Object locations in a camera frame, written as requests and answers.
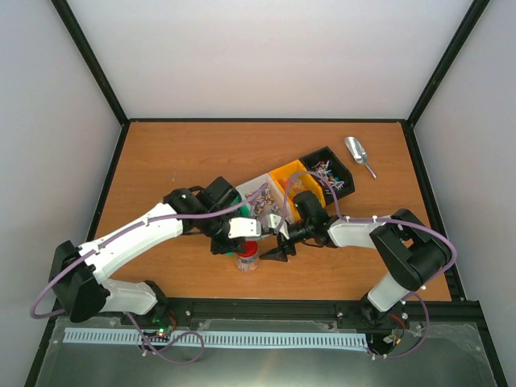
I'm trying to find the red jar lid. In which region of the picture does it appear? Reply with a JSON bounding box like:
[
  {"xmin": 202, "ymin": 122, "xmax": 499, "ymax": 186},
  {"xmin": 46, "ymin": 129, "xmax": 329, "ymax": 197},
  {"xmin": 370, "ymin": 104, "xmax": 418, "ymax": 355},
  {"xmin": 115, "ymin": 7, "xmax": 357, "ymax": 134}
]
[{"xmin": 237, "ymin": 241, "xmax": 258, "ymax": 259}]

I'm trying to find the clear plastic jar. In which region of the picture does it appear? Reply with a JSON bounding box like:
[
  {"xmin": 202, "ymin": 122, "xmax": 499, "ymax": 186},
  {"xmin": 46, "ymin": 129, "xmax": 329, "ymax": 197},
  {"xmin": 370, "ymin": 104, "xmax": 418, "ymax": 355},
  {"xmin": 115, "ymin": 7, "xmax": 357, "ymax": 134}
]
[{"xmin": 235, "ymin": 255, "xmax": 260, "ymax": 273}]

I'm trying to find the green candy bin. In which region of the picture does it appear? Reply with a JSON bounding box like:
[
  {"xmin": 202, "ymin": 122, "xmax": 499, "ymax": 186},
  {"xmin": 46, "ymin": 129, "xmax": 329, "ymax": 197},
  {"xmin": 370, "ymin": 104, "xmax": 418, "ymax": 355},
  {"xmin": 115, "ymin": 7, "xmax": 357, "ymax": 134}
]
[{"xmin": 232, "ymin": 193, "xmax": 252, "ymax": 218}]

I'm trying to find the white candy bin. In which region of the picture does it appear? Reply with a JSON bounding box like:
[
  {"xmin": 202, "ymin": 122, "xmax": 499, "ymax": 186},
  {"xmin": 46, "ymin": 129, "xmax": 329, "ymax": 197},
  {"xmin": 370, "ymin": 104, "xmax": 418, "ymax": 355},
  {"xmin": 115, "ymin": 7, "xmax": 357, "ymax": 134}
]
[{"xmin": 235, "ymin": 173, "xmax": 294, "ymax": 223}]

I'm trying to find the orange candy bin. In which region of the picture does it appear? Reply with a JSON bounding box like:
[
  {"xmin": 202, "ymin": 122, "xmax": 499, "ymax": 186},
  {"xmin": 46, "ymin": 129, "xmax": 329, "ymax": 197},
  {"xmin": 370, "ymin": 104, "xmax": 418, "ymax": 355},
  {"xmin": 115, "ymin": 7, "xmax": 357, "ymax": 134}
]
[{"xmin": 269, "ymin": 160, "xmax": 326, "ymax": 207}]

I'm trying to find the black candy bin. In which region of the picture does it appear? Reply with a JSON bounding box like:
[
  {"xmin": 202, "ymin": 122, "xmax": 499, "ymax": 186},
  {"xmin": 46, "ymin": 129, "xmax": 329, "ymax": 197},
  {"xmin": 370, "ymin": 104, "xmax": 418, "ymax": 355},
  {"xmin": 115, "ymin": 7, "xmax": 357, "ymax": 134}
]
[{"xmin": 300, "ymin": 147, "xmax": 355, "ymax": 199}]

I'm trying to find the metal scoop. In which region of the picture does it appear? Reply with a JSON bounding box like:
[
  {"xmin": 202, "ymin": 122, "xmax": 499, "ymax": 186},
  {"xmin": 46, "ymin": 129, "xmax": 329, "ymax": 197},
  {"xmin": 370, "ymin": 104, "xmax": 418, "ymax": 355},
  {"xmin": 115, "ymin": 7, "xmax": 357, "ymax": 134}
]
[{"xmin": 344, "ymin": 136, "xmax": 377, "ymax": 179}]

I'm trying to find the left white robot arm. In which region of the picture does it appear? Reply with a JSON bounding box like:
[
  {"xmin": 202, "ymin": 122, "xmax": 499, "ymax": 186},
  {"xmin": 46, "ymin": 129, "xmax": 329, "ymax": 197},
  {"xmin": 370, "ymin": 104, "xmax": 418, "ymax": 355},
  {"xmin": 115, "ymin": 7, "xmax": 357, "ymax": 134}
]
[{"xmin": 51, "ymin": 177, "xmax": 260, "ymax": 325}]

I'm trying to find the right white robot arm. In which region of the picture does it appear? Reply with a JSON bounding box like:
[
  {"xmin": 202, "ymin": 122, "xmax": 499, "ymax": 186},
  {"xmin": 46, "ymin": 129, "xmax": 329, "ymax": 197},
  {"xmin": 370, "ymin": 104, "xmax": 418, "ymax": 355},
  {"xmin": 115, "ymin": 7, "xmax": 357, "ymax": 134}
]
[{"xmin": 260, "ymin": 191, "xmax": 457, "ymax": 327}]

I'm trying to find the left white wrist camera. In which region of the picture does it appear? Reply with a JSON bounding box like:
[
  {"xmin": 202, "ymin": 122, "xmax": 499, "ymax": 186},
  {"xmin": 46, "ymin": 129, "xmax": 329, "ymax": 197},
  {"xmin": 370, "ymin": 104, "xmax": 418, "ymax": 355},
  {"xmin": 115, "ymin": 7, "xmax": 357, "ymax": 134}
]
[{"xmin": 227, "ymin": 217, "xmax": 262, "ymax": 239}]

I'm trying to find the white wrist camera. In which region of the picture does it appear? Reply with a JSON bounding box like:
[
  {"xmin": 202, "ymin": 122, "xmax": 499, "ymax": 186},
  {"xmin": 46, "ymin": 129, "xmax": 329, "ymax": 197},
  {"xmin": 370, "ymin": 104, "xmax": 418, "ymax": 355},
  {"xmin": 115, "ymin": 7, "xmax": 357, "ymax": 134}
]
[
  {"xmin": 261, "ymin": 213, "xmax": 289, "ymax": 239},
  {"xmin": 227, "ymin": 217, "xmax": 262, "ymax": 239}
]

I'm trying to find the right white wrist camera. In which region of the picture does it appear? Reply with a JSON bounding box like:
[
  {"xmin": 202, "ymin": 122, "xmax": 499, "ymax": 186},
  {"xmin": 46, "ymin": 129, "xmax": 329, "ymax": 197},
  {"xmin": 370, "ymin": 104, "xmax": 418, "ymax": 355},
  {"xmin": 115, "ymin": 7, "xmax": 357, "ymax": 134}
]
[{"xmin": 261, "ymin": 213, "xmax": 289, "ymax": 239}]

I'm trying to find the light blue cable duct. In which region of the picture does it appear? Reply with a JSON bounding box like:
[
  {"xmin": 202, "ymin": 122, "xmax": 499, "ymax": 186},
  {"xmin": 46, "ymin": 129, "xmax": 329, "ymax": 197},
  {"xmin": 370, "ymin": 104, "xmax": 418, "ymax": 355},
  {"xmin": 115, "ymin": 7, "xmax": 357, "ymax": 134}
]
[{"xmin": 63, "ymin": 327, "xmax": 368, "ymax": 352}]

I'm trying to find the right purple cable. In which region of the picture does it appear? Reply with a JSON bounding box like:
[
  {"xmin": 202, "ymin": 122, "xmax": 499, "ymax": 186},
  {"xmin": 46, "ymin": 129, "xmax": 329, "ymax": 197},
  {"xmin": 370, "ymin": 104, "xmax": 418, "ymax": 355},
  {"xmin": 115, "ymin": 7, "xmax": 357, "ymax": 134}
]
[{"xmin": 281, "ymin": 171, "xmax": 459, "ymax": 360}]

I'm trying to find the left black frame post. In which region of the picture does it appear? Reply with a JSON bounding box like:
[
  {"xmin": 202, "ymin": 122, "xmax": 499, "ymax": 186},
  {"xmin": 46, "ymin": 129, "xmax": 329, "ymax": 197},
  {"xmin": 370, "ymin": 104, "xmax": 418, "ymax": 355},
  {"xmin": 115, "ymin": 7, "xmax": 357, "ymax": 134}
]
[{"xmin": 51, "ymin": 0, "xmax": 129, "ymax": 127}]

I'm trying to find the black frame post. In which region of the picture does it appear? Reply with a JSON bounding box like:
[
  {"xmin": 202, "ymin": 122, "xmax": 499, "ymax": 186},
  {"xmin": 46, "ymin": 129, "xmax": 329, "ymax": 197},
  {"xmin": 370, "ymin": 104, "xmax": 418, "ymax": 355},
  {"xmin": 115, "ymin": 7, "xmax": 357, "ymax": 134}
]
[
  {"xmin": 406, "ymin": 0, "xmax": 490, "ymax": 130},
  {"xmin": 51, "ymin": 0, "xmax": 129, "ymax": 127}
]

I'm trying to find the right black frame post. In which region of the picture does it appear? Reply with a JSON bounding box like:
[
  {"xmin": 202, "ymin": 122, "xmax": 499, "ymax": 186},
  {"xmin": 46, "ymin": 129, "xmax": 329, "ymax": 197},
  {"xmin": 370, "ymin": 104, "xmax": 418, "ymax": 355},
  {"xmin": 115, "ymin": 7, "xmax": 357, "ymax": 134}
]
[{"xmin": 406, "ymin": 0, "xmax": 490, "ymax": 130}]

